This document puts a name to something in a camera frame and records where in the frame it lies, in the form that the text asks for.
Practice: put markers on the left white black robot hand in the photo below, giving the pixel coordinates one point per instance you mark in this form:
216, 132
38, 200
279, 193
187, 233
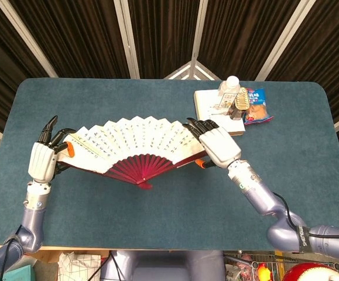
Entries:
41, 159

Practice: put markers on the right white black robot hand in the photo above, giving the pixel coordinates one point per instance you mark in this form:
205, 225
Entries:
219, 146

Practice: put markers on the white red folding fan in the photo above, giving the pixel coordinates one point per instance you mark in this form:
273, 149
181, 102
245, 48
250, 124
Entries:
134, 137

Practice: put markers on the right lilac robot arm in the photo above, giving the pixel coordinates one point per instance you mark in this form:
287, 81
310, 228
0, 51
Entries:
260, 196

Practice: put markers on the left lilac robot arm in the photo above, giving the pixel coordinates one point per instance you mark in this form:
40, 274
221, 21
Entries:
33, 222

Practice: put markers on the dark brown curtain backdrop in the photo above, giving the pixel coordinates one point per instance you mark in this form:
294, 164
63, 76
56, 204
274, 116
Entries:
84, 35

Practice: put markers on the white flat cardboard box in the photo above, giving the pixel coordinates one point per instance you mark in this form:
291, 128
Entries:
207, 102

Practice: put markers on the black gold tin can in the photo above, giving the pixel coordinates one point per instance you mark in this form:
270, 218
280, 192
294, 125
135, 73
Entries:
241, 102

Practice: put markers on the blue red snack bag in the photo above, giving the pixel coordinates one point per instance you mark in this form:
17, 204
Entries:
257, 112

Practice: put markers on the clear plastic water bottle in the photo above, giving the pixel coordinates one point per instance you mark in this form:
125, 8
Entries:
229, 87

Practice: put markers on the white checkered cloth bag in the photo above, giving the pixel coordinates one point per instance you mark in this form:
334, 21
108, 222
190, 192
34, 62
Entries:
78, 267

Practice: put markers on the teal paper bag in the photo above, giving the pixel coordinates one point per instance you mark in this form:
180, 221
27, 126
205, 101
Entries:
20, 275

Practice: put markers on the lilac robot torso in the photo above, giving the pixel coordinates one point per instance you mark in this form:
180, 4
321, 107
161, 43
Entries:
163, 266

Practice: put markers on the yellow toy figure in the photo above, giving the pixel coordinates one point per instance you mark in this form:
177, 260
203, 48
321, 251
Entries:
263, 272

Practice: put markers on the red white round toy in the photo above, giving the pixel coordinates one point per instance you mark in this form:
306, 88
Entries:
304, 272

